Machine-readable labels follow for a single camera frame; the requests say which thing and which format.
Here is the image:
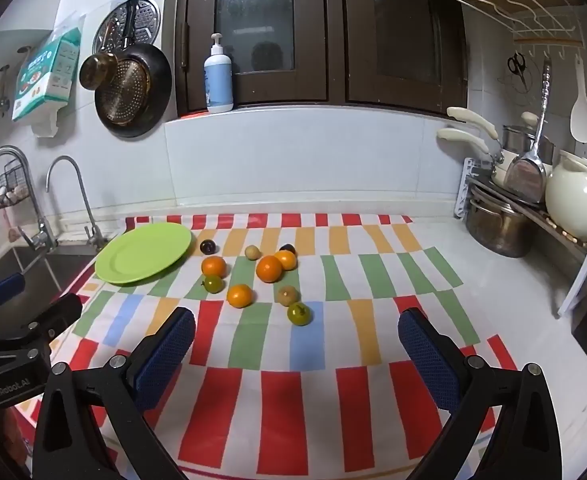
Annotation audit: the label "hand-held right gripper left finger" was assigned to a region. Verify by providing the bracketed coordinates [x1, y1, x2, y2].
[32, 306, 197, 480]

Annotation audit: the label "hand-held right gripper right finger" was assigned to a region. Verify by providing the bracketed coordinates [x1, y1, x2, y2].
[397, 307, 564, 480]

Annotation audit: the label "green plate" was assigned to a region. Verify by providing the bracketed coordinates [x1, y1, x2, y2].
[94, 222, 193, 287]

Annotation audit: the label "large orange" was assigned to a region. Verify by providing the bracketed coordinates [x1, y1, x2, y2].
[256, 255, 284, 283]

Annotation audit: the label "steel sink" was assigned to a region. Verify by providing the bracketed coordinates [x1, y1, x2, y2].
[0, 245, 99, 311]

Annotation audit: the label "striped colourful cloth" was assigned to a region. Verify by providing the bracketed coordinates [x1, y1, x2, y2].
[16, 212, 519, 480]

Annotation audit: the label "spring neck faucet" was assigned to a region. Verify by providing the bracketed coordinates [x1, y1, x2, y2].
[0, 146, 57, 253]

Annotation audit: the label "gooseneck faucet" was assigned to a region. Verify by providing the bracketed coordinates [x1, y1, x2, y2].
[46, 156, 105, 253]

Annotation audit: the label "large steel pot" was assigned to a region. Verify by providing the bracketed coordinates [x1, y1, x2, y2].
[465, 195, 537, 258]

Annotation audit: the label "white dish rack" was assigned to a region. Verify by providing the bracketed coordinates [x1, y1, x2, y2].
[456, 157, 587, 266]

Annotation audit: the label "steel skimmer ladle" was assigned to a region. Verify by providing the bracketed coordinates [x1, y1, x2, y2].
[503, 57, 554, 203]

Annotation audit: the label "teal and white box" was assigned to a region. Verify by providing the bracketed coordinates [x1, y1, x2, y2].
[12, 27, 83, 138]

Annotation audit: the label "white ceramic pot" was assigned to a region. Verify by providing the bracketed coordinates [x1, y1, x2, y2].
[545, 150, 587, 241]

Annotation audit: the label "golden perforated strainer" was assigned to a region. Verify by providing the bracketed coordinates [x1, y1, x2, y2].
[96, 57, 152, 126]

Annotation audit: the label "small brass pot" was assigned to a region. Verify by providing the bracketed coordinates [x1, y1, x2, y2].
[79, 17, 120, 91]

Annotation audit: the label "black frying pan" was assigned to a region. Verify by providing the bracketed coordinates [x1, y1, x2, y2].
[94, 0, 173, 138]

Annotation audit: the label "white blue pump bottle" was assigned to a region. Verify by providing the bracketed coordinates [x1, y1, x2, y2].
[204, 33, 235, 114]

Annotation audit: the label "white rice paddle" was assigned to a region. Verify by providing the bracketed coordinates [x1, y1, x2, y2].
[570, 55, 587, 143]

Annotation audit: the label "round metal steamer plate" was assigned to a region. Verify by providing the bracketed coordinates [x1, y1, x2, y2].
[92, 0, 161, 56]

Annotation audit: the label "black scissors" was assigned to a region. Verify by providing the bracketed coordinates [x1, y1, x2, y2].
[507, 52, 528, 92]

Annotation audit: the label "black wire basket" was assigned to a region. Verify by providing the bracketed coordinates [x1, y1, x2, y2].
[0, 157, 32, 210]

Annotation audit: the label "steel saucepan cream handle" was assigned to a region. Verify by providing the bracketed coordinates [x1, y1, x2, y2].
[446, 106, 557, 163]

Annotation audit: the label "dark wooden window frame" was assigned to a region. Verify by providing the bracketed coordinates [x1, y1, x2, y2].
[174, 0, 469, 116]

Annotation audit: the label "wooden hook rail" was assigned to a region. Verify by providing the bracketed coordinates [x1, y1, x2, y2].
[512, 15, 583, 61]

